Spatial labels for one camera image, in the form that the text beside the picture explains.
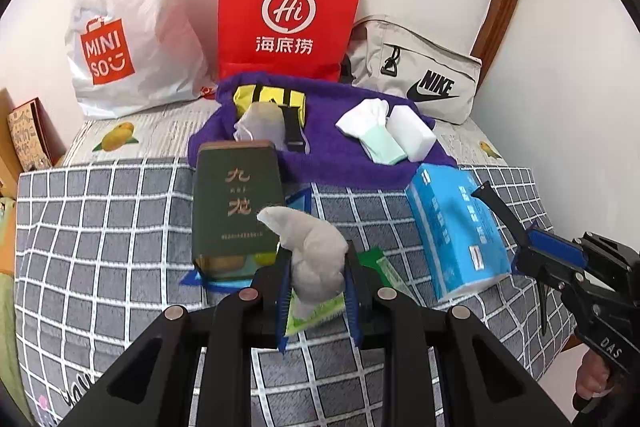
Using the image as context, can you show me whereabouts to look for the white sponge block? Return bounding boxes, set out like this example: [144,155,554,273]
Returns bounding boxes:
[386,105,436,162]

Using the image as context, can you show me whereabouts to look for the white cloth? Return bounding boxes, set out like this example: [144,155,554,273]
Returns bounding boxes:
[257,206,348,307]

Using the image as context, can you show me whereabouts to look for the yellow adidas mini bag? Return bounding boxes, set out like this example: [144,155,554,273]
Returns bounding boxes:
[233,83,310,154]

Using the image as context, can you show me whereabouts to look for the green wet wipes pack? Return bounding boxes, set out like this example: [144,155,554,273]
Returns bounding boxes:
[285,293,345,337]

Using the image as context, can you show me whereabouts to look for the translucent plastic bag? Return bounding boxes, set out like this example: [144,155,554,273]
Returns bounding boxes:
[233,102,285,147]

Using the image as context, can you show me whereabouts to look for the person's right hand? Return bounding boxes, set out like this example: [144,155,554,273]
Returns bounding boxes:
[575,349,613,400]

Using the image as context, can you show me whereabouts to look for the blue tissue pack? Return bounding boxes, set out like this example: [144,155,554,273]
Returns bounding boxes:
[406,164,511,303]

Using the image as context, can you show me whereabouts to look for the green narrow sachet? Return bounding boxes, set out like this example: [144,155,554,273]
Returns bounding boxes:
[357,247,418,303]

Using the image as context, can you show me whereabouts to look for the grey checked blanket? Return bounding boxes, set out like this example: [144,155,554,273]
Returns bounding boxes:
[14,158,575,426]

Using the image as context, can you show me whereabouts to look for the purple towel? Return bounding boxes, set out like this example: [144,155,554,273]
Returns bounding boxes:
[186,70,458,191]

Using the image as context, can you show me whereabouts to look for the beige Nike pouch bag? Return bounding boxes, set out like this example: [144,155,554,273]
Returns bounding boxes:
[347,15,482,124]

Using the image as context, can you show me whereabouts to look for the dark green tea tin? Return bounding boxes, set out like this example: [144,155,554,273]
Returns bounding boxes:
[192,141,284,281]

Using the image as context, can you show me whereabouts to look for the patterned gift box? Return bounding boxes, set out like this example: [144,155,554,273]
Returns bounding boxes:
[6,98,53,172]

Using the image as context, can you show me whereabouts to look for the red Haidilao paper bag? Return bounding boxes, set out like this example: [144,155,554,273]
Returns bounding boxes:
[217,0,359,81]

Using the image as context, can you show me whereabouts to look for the white Miniso plastic bag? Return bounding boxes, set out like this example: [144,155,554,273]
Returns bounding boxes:
[65,0,213,119]

